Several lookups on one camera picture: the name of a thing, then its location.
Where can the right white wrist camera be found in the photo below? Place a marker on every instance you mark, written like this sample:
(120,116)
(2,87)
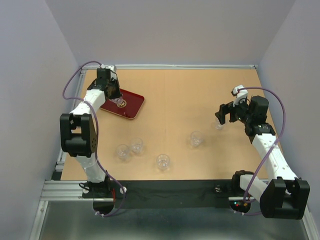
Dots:
(240,94)

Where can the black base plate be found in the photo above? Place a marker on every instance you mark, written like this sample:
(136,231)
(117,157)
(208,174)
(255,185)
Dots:
(161,194)

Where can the clear glass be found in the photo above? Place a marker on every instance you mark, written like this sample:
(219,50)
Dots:
(196,138)
(137,146)
(218,125)
(163,162)
(123,153)

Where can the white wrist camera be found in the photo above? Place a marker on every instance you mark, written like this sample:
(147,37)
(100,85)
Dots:
(240,94)
(112,68)

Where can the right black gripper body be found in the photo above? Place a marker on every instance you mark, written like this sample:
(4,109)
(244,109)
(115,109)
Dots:
(243,115)

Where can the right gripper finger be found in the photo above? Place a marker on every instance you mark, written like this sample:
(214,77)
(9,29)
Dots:
(221,114)
(232,114)

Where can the aluminium back rail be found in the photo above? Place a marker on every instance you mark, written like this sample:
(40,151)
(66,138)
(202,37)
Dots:
(181,66)

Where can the aluminium rail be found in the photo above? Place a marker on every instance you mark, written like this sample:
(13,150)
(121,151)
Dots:
(181,66)
(60,190)
(74,135)

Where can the red rectangular tray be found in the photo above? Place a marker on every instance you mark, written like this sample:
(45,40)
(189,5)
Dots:
(128,108)

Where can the aluminium front rail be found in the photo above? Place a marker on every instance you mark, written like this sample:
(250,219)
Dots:
(60,190)

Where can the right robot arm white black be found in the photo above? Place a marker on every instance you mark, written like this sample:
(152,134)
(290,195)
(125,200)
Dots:
(285,195)

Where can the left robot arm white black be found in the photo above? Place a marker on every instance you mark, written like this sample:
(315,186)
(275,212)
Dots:
(97,177)

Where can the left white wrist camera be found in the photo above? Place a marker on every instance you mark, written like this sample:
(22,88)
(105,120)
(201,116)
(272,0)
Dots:
(112,68)

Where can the aluminium left rail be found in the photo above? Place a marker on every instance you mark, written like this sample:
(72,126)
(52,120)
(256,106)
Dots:
(74,135)

